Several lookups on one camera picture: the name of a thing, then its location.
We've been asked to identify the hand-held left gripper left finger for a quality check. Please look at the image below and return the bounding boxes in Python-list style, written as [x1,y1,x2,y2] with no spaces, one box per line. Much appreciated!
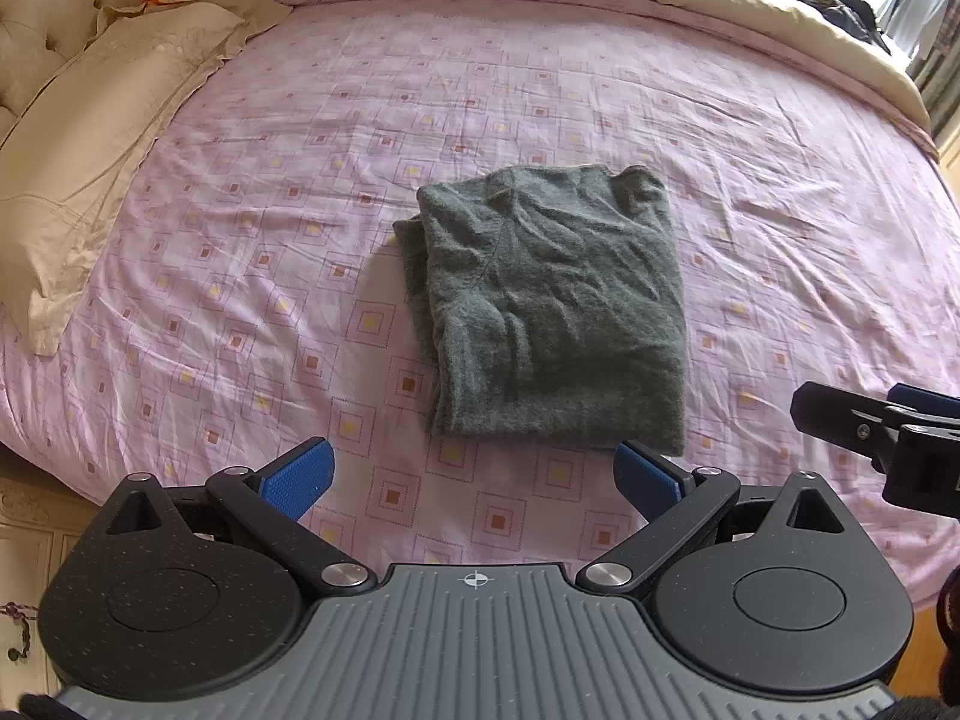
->
[101,436,380,599]

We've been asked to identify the beige pillow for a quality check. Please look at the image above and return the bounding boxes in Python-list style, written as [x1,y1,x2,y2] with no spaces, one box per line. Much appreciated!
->
[0,1,295,358]

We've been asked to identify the white bedside cabinet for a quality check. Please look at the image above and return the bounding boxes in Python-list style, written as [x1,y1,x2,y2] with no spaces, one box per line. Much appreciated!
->
[0,454,110,695]

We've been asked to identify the grey argyle sweater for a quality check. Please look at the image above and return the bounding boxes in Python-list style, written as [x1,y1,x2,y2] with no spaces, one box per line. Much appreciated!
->
[394,163,692,459]

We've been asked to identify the window curtain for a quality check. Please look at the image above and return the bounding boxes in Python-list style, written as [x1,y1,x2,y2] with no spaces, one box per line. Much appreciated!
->
[874,0,960,140]

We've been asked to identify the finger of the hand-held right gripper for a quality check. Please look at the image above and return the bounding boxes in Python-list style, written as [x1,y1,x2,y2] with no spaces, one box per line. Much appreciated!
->
[886,382,960,433]
[790,381,960,519]

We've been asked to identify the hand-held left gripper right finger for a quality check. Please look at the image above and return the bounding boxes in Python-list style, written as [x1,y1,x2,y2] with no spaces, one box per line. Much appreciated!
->
[575,442,872,595]

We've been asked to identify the beige tufted headboard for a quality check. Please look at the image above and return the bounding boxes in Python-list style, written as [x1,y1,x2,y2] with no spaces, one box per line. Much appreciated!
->
[0,0,182,117]

